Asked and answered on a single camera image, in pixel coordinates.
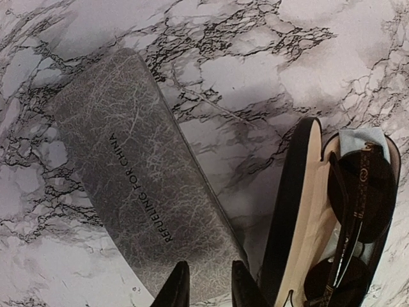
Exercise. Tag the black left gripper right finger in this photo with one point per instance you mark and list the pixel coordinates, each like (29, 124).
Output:
(244, 290)

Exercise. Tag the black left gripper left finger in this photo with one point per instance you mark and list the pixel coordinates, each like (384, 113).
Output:
(175, 291)

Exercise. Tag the grey marbled glasses case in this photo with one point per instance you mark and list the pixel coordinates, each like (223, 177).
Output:
(143, 179)

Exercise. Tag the black glasses case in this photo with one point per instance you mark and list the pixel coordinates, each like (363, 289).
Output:
(304, 229)

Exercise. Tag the light blue cloth front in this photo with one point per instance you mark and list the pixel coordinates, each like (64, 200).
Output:
(351, 140)

